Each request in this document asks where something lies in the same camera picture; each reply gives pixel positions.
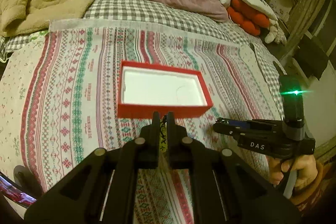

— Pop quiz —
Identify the person's right hand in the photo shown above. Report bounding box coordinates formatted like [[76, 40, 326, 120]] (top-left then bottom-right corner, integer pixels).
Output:
[[267, 153, 319, 191]]

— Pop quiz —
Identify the yellow-green beaded bracelet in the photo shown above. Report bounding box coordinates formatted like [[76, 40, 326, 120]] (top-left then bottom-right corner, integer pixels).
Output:
[[158, 115, 169, 169]]

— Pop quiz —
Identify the patterned striped cloth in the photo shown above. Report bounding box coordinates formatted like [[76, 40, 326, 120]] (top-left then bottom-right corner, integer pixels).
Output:
[[0, 19, 287, 224]]

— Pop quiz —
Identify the grey checkered bedsheet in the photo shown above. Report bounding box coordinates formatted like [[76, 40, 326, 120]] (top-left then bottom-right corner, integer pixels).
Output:
[[1, 0, 283, 118]]

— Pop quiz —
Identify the black camera with green light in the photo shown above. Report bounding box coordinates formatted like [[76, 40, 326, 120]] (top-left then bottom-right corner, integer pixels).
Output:
[[278, 75, 305, 141]]

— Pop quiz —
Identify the white plush toy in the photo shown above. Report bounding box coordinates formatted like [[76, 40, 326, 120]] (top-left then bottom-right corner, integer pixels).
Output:
[[220, 0, 287, 45]]

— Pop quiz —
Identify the orange plush toy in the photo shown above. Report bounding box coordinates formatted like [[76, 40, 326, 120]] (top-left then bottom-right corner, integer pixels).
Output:
[[227, 0, 270, 36]]

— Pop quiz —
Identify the red jewelry box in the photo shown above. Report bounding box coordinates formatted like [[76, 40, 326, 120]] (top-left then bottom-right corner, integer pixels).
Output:
[[117, 60, 214, 119]]

